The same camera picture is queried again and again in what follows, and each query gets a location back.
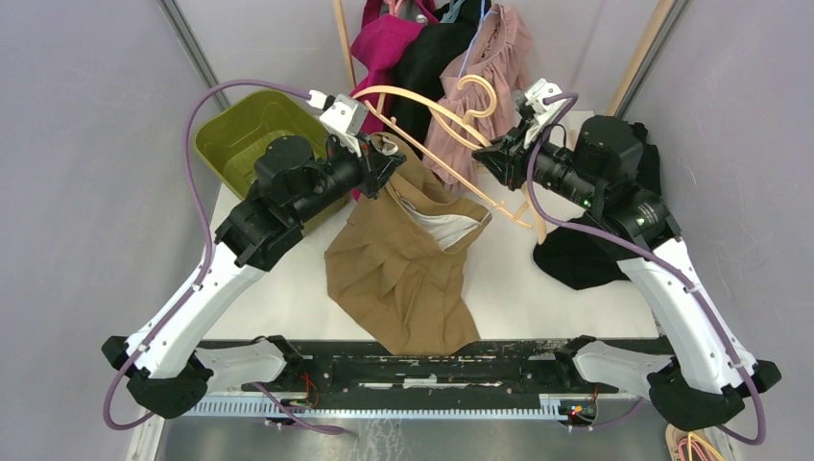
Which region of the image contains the light pink hanging dress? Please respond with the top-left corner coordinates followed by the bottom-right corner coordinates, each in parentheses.
top-left (422, 4), bottom-right (534, 192)

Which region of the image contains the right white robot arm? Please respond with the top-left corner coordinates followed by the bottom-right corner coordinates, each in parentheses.
top-left (473, 115), bottom-right (781, 445)

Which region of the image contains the grey wall conduit strip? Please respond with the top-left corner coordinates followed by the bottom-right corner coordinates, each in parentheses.
top-left (157, 0), bottom-right (220, 88)

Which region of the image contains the brown skirt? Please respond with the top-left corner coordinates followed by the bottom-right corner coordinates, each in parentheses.
top-left (324, 133), bottom-right (492, 355)

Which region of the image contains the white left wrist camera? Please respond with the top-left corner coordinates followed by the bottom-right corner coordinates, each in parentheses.
top-left (318, 94), bottom-right (369, 137)

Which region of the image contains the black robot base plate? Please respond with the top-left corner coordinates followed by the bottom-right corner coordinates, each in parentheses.
top-left (197, 338), bottom-right (620, 412)

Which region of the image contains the wooden clothes rack frame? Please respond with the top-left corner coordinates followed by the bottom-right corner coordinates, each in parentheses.
top-left (331, 0), bottom-right (679, 119)

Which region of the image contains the hangers bundle in corner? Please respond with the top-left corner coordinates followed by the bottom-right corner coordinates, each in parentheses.
top-left (665, 425), bottom-right (726, 461)

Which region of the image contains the magenta skirt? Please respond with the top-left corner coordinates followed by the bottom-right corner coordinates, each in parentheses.
top-left (350, 0), bottom-right (438, 95)

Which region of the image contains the light blue hanger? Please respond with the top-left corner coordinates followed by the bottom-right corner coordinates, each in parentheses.
top-left (436, 0), bottom-right (492, 78)

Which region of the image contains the black hanging garment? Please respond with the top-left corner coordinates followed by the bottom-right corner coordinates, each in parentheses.
top-left (387, 0), bottom-right (491, 142)

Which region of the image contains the pink hanger hook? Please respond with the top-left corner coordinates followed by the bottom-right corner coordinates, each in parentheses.
top-left (384, 0), bottom-right (405, 16)

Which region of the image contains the olive green plastic basket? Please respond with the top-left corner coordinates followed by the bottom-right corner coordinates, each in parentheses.
top-left (192, 89), bottom-right (327, 200)

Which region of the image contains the black garment pile with flower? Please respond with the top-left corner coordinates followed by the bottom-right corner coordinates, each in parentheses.
top-left (532, 122), bottom-right (662, 290)

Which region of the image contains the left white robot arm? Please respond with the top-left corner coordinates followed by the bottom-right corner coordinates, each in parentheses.
top-left (102, 135), bottom-right (406, 419)

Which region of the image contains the grey toothed cable rail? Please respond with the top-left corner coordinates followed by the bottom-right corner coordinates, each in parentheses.
top-left (184, 395), bottom-right (567, 422)

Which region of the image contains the beige wooden hanger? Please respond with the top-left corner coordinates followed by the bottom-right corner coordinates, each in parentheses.
top-left (351, 75), bottom-right (548, 244)

